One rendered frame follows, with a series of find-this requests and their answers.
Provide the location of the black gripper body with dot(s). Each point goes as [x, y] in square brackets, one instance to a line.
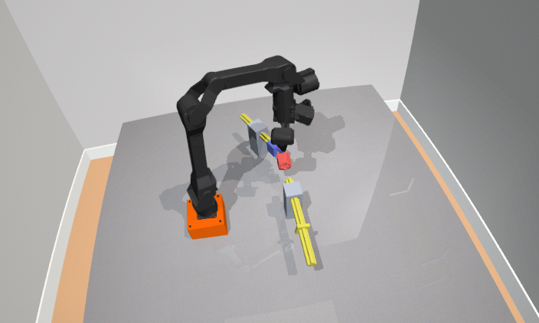
[282, 135]

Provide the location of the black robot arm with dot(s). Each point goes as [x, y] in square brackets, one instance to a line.
[282, 80]

